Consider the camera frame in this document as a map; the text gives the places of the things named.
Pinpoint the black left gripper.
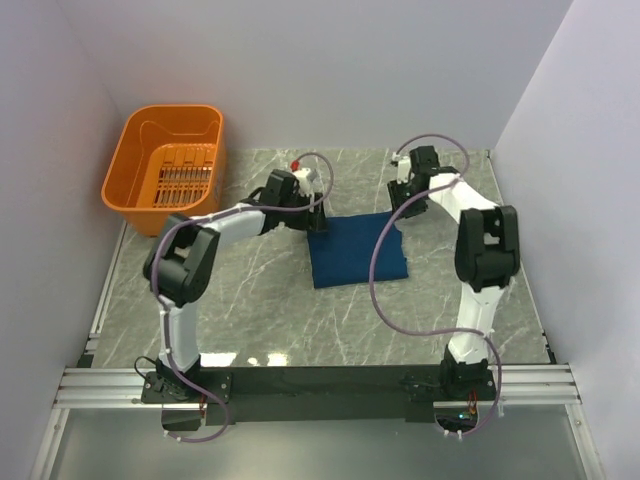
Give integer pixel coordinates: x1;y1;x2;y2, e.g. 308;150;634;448
279;189;329;232

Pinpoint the blue t shirt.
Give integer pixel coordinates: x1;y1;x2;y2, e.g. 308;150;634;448
307;212;409;289

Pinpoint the orange plastic basket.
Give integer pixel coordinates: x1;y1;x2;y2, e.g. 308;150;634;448
101;104;227;237

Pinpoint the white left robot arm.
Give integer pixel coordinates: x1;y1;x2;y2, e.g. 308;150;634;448
143;167;328;402

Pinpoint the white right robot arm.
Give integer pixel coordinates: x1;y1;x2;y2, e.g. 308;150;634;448
387;146;520;399

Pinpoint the black base beam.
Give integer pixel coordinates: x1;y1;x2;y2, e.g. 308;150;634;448
141;363;497;431

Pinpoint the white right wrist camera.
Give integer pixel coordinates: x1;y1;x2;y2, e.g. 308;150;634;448
391;152;412;184

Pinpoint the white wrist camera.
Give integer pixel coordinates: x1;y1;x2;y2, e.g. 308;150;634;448
290;160;318;196
391;152;412;184

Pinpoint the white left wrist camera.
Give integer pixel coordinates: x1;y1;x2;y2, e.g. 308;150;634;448
290;160;318;196

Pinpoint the aluminium frame rail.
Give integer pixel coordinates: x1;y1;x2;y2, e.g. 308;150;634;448
53;365;582;409

